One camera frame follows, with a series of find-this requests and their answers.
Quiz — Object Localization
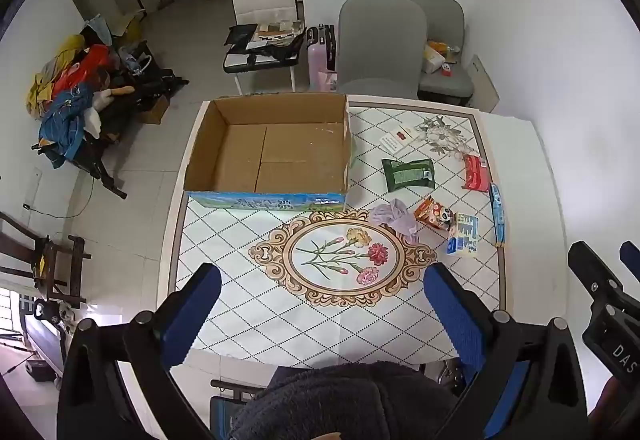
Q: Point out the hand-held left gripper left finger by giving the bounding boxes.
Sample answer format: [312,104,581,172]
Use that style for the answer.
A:
[57,262,223,440]

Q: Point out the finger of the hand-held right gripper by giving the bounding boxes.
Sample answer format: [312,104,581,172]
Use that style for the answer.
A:
[620,241,640,276]
[567,241,626,303]

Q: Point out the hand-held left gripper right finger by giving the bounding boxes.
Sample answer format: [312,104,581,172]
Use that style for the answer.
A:
[422,262,588,440]

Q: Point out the blue yellow tissue pack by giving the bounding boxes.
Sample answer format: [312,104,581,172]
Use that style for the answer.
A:
[446,212,480,258]

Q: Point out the orange panda snack packet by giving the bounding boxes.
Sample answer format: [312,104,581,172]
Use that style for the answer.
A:
[414,196,457,232]

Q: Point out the long light blue packet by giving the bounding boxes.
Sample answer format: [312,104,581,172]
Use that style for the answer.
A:
[487,183,507,248]

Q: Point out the purple cloth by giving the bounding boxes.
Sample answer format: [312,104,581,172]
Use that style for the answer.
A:
[369,199,421,243]

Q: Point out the red snack packet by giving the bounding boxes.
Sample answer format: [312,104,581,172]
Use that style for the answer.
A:
[461,154,491,193]

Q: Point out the green snack packet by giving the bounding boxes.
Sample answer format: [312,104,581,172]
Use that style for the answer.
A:
[381,157,436,193]

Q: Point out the large cardboard box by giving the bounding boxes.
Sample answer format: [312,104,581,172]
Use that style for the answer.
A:
[182,92,357,213]

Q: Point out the white cigarette box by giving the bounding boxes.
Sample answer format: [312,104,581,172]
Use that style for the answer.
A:
[378,124,418,153]

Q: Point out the dark wooden chair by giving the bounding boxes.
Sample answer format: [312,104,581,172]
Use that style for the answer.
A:
[0,212,93,308]

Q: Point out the small brown cardboard box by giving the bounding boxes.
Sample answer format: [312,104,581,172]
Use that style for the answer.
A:
[137,95,171,125]

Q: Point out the beige flat board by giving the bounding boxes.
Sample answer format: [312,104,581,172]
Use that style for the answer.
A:
[467,54,501,115]

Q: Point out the pile of colourful clothes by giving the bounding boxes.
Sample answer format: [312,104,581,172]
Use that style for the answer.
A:
[25,15,191,201]

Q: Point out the orange white plastic bag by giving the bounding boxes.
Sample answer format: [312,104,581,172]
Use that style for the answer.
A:
[422,40,458,76]

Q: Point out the black bag with papers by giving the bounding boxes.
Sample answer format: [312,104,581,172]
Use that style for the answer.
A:
[223,20,306,62]

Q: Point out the pink suitcase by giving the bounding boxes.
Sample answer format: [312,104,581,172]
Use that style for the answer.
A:
[306,25,338,93]

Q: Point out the grey fabric chair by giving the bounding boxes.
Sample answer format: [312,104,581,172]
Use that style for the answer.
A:
[334,0,428,100]
[407,0,475,106]

